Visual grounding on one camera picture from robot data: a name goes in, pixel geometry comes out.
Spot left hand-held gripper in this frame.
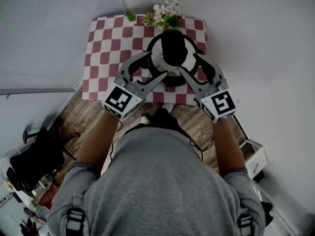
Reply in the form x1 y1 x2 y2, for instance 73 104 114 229
101 51 169 119

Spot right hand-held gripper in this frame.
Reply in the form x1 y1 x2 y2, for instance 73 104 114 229
178 52 237 124

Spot black and silver cooker lid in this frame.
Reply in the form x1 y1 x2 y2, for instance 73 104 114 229
147 29 201 70

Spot person's left forearm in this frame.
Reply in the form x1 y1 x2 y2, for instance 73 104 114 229
75 111 122 172

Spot person's right forearm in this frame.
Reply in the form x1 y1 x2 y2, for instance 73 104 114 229
211 118 247 176

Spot red white checkered tablecloth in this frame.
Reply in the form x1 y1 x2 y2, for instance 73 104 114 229
82 14 208 106

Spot black trousers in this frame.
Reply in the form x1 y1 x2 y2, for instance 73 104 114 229
123 108 193 145

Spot variegated leafy plant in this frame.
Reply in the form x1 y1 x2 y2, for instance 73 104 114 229
141 11 157 28

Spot pink white flower bouquet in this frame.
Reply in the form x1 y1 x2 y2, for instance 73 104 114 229
152 0 184 31

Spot white open box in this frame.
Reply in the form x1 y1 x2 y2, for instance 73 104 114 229
239 138 268 179

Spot grey sweatshirt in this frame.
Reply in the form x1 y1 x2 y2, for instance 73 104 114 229
46 126 267 236

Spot black office chair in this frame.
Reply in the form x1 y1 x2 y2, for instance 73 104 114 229
5 126 77 199

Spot red checkered cloth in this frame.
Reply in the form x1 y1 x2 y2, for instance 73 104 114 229
38 184 60 210

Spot black floor cable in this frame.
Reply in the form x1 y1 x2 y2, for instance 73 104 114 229
107 120 125 162
189 131 215 162

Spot grey harness strap buckle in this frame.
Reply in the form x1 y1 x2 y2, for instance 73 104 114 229
237 213 254 236
65 207 87 236

